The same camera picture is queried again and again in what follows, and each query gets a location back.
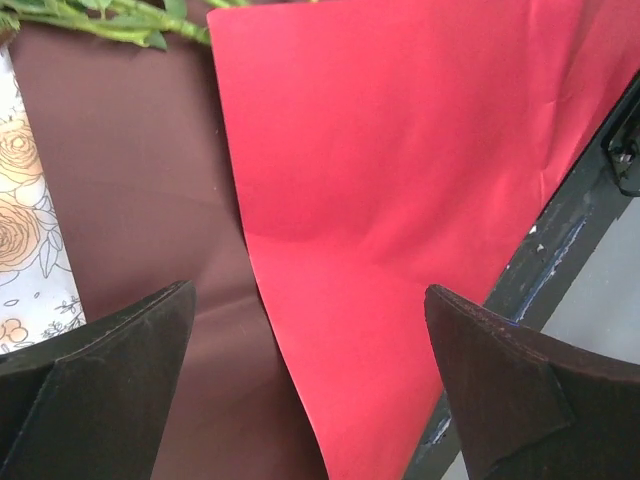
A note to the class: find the red paper bouquet wrap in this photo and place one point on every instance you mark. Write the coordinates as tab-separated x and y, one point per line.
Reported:
311	172

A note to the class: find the floral patterned table mat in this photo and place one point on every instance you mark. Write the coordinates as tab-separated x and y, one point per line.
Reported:
39	296

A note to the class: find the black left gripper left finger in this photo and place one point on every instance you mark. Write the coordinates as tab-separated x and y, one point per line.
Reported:
92	404

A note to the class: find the pink artificial flower bunch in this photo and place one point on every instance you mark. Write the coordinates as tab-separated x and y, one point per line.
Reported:
141	23

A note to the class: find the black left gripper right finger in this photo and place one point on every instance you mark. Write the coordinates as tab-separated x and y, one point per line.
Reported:
528	406

